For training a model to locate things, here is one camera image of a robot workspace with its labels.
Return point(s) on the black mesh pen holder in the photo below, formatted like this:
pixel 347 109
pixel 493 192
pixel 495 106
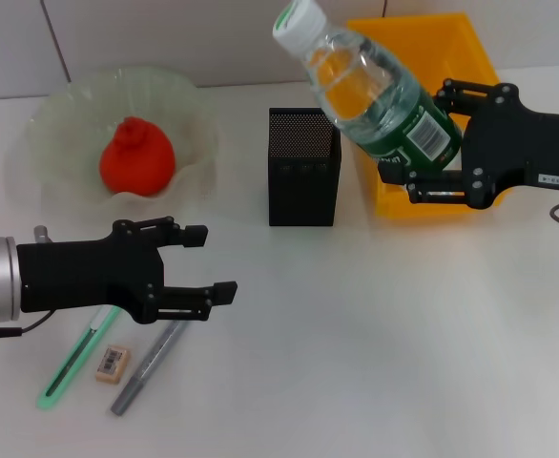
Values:
pixel 303 200

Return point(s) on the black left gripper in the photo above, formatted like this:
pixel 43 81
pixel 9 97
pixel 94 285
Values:
pixel 84 276

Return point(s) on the beige eraser with barcode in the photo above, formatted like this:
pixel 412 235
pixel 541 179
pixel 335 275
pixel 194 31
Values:
pixel 112 365

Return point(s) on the left gripper silver plug stub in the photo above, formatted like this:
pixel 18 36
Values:
pixel 42 235

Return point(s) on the clear bottle with green label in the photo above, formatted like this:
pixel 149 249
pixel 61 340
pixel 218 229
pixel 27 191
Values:
pixel 365 81

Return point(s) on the yellow plastic bin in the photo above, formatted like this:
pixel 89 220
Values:
pixel 461 47

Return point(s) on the grey marker pen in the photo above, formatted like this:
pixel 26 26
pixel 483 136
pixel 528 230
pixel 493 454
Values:
pixel 127 398

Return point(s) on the green utility knife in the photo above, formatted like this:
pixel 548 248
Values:
pixel 44 404

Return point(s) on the pale green glass fruit plate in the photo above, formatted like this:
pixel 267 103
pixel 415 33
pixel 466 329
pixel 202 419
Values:
pixel 69 124

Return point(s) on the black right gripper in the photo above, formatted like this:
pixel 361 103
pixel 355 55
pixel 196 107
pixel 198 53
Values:
pixel 523 148

